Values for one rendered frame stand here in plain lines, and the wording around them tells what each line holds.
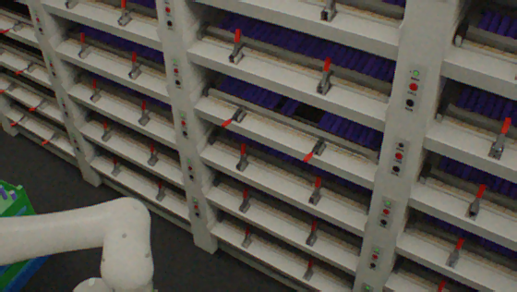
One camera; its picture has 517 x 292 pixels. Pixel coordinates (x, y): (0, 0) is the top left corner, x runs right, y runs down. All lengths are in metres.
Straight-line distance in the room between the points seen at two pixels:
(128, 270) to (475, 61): 0.81
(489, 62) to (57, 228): 0.97
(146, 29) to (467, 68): 0.95
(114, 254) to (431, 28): 0.77
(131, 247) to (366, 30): 0.67
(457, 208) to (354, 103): 0.37
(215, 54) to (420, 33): 0.60
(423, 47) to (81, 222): 0.81
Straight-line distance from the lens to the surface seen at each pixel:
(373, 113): 1.21
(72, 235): 1.15
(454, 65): 1.07
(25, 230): 1.18
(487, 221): 1.31
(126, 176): 2.25
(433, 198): 1.32
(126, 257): 1.04
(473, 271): 1.46
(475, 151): 1.18
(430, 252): 1.46
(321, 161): 1.38
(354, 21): 1.15
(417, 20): 1.05
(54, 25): 2.02
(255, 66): 1.35
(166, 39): 1.50
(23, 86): 2.60
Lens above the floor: 1.68
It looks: 41 degrees down
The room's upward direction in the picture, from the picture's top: 2 degrees counter-clockwise
